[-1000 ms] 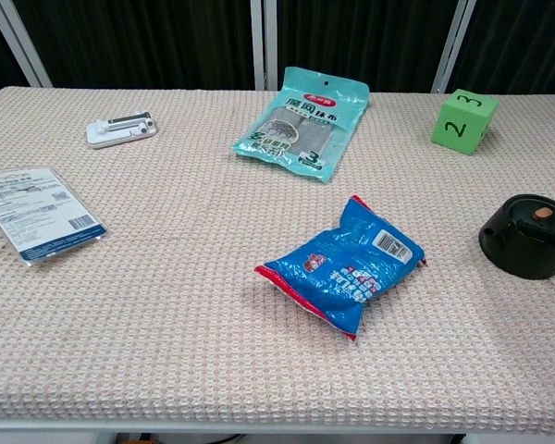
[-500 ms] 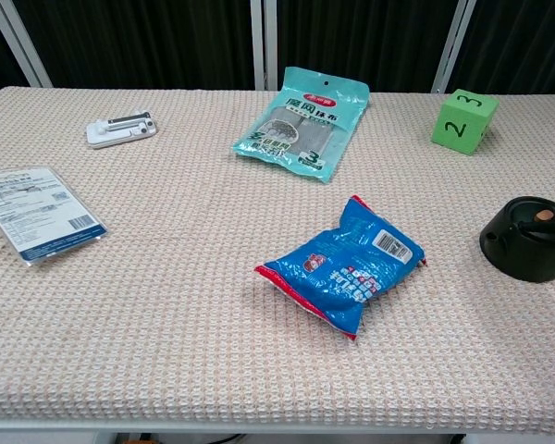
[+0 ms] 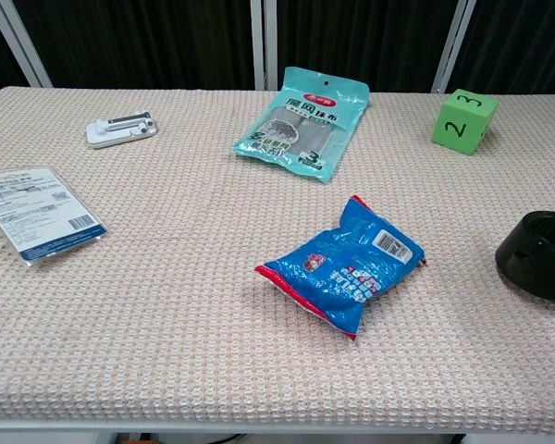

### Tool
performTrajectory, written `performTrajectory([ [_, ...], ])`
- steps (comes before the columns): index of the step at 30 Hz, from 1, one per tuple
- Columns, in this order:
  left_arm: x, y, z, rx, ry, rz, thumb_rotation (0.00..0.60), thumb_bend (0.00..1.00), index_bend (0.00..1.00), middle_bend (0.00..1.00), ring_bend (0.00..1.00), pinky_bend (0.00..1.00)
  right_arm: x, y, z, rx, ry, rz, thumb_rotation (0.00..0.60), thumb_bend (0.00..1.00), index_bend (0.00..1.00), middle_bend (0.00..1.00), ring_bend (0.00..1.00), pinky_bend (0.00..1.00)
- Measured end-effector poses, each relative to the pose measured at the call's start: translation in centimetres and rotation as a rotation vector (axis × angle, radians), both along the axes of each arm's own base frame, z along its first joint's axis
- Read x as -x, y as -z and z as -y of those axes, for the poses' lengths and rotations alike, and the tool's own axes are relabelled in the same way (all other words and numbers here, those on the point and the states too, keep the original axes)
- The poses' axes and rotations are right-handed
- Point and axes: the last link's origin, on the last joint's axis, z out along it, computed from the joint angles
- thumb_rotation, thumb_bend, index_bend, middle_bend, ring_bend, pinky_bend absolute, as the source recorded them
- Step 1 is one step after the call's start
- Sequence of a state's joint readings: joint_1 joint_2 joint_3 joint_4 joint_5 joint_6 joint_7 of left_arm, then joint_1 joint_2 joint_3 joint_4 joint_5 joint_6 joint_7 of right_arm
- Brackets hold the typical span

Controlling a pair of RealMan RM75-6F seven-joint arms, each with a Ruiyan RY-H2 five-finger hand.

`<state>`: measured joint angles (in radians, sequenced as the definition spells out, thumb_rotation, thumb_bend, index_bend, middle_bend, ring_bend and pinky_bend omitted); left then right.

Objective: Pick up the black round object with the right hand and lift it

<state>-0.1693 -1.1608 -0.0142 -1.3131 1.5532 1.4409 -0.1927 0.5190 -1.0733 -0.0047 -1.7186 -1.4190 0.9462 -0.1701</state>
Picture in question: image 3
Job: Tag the black round object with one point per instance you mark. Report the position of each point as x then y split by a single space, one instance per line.
527 268

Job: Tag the teal cleaning cloth package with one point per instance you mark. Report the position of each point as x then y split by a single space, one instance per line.
300 129

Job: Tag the clear blister pack with card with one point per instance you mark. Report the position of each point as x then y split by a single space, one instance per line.
37 213

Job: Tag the white partition frame post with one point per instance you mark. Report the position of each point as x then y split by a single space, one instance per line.
20 41
453 44
264 44

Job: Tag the green foam number cube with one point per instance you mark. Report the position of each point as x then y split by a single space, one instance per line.
460 127

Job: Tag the blue snack bag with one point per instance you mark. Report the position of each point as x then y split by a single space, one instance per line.
342 268

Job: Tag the beige waffle tablecloth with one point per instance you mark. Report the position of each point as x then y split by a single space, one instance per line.
189 300

